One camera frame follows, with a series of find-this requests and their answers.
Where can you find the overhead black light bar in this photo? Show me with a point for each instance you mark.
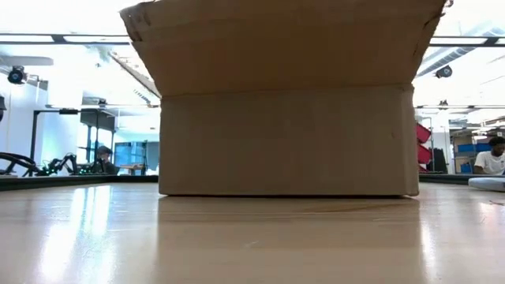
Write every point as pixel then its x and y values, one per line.
pixel 59 38

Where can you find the shelf with blue bins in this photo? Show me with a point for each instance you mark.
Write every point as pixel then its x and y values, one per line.
pixel 465 148

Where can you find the background black stand frame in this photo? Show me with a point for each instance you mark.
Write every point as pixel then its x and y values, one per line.
pixel 33 130

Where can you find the red storage bin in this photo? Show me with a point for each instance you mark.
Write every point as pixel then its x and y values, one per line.
pixel 424 154
pixel 423 133

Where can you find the blue partition panel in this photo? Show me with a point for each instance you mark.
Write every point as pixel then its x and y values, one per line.
pixel 134 155

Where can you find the grey utility knife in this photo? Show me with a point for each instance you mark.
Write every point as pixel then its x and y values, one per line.
pixel 487 184

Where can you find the black aluminium table frame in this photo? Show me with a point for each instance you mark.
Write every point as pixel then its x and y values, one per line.
pixel 79 180

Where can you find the black ceiling spotlight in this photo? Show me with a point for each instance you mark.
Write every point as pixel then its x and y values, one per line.
pixel 16 75
pixel 444 72

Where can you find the background black robot arm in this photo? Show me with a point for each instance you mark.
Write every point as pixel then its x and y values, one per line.
pixel 19 159
pixel 65 163

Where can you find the brown cardboard box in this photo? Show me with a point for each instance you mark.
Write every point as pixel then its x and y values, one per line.
pixel 288 142

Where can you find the person at dark desk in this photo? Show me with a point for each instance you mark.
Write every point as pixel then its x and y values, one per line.
pixel 104 165

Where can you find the person in white top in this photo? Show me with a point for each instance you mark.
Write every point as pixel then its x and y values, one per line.
pixel 489 161

